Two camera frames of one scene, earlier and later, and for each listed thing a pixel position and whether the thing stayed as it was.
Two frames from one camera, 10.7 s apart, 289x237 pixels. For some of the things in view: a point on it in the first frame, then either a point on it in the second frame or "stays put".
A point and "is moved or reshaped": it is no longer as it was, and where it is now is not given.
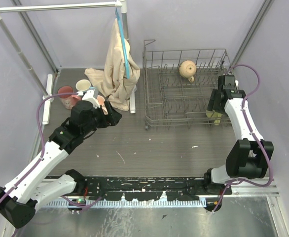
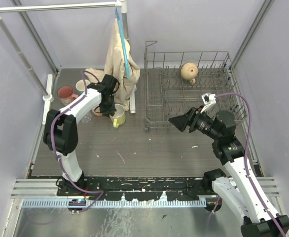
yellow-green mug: (217, 116) is moved or reshaped
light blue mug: (84, 85) stays put
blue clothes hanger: (123, 43) stays put
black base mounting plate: (152, 188) stays put
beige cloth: (113, 78) stays put
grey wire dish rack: (177, 85) stays put
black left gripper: (107, 116) -> (107, 108)
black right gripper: (212, 105) -> (180, 122)
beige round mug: (187, 69) stays put
